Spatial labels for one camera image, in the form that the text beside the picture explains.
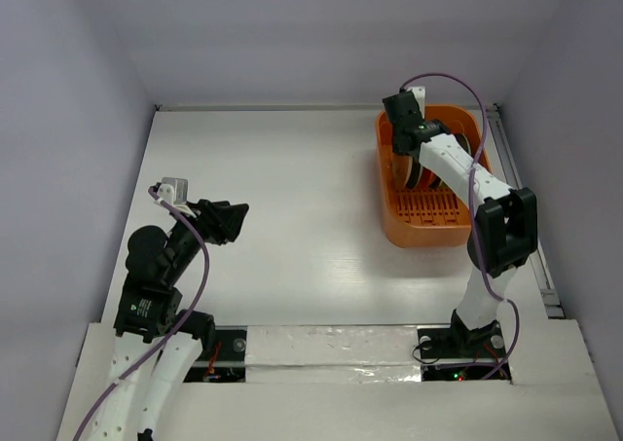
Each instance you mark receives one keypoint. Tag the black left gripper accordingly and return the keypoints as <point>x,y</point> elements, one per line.
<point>221,219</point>

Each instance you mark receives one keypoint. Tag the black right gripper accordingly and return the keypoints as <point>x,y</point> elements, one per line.
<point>402,145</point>

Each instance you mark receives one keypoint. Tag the cream plate with calligraphy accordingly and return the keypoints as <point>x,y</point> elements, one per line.
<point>402,171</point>

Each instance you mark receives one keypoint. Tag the blue patterned plate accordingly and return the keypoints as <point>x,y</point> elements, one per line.
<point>416,174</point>
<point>463,142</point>

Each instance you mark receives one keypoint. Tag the orange plate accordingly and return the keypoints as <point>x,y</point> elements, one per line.
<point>428,179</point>

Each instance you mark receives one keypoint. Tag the amber plate with black motif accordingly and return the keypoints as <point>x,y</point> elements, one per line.
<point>439,183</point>

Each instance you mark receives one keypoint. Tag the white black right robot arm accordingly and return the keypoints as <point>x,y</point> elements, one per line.
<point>503,219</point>

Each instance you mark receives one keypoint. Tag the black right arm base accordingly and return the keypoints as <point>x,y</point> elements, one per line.
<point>455,340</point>

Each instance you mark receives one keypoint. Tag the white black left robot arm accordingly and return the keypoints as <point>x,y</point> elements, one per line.
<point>156,341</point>

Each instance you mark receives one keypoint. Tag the orange plastic dish rack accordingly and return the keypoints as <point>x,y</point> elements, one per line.
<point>424,217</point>

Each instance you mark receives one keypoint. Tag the left base electronics wiring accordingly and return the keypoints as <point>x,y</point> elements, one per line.
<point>216,363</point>

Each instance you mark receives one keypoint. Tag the base electronics wiring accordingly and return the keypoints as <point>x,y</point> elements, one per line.
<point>216,363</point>
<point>462,370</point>

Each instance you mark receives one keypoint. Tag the silver foil covered beam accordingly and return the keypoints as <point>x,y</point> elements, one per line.
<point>306,354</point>

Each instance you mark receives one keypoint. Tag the right base electronics wiring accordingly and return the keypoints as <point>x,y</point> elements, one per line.
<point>462,370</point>

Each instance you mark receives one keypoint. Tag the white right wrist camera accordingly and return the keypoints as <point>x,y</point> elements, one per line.
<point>419,93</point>

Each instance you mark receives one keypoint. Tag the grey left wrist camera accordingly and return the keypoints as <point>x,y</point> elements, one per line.
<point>173,191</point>

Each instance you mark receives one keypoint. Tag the aluminium rail right edge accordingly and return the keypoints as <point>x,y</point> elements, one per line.
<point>523,228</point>

